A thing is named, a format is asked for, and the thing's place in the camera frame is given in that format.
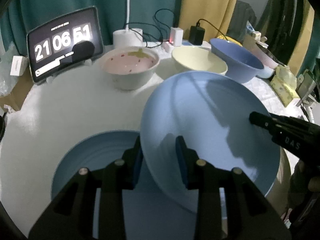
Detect dark blue bowl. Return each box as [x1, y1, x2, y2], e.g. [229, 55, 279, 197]
[210, 38, 264, 83]

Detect light blue plate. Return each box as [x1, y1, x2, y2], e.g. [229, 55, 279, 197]
[140, 71, 280, 212]

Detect cream yellow bowl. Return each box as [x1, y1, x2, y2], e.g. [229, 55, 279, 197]
[171, 46, 228, 75]

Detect pink strawberry bowl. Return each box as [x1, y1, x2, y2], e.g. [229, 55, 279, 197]
[100, 47, 161, 90]

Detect yellow tissue box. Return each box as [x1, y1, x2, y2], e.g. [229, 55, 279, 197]
[270, 64, 299, 107]

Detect light blue stacked bowl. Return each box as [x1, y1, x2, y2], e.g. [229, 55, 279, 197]
[256, 66, 274, 79]

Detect pink steel-lined bowl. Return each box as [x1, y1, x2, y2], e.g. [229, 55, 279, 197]
[251, 43, 279, 69]

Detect white textured tablecloth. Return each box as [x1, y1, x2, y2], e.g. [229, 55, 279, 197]
[1, 59, 174, 235]

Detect yellow wet wipes pack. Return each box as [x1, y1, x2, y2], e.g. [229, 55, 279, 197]
[217, 35, 242, 47]

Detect cardboard box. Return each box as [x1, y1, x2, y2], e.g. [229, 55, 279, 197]
[1, 70, 34, 112]

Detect black charger adapter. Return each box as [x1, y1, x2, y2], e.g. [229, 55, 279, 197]
[188, 25, 205, 46]

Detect yellow curtain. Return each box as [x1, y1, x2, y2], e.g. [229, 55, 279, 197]
[178, 0, 236, 41]

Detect white charger adapter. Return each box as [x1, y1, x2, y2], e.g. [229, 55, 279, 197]
[169, 27, 183, 47]

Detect white power strip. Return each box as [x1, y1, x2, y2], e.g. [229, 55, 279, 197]
[161, 40, 211, 54]

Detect small white box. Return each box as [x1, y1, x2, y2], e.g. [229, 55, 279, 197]
[10, 55, 28, 76]

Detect tablet showing clock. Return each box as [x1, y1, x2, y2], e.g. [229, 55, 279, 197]
[27, 7, 104, 84]

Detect white desk lamp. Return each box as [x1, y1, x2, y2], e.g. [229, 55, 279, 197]
[113, 0, 143, 49]

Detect teal curtain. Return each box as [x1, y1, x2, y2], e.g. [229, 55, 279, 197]
[1, 0, 181, 55]

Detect black charger cable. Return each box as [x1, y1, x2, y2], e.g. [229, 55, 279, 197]
[124, 8, 176, 49]

